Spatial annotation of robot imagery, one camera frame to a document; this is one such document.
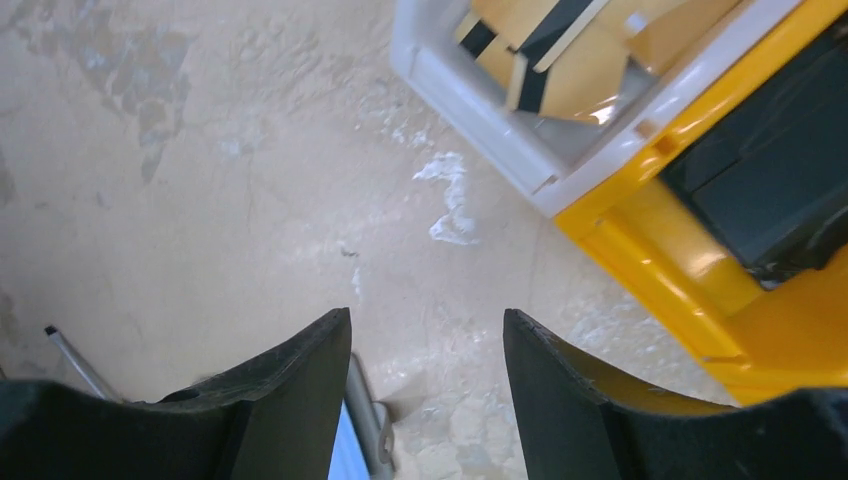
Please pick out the grey leather card holder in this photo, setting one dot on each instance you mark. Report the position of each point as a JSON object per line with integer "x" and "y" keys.
{"x": 364, "y": 441}

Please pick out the white plastic bin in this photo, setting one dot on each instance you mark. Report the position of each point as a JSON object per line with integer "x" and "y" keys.
{"x": 559, "y": 95}

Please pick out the black yellow handled screwdriver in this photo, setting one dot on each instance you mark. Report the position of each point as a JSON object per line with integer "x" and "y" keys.
{"x": 97, "y": 384}

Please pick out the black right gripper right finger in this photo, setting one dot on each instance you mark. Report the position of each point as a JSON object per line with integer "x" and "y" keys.
{"x": 581, "y": 418}

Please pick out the yellow plastic bin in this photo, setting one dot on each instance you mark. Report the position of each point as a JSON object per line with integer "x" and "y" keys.
{"x": 728, "y": 221}

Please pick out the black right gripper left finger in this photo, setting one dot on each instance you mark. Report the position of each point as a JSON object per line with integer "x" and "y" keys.
{"x": 273, "y": 416}

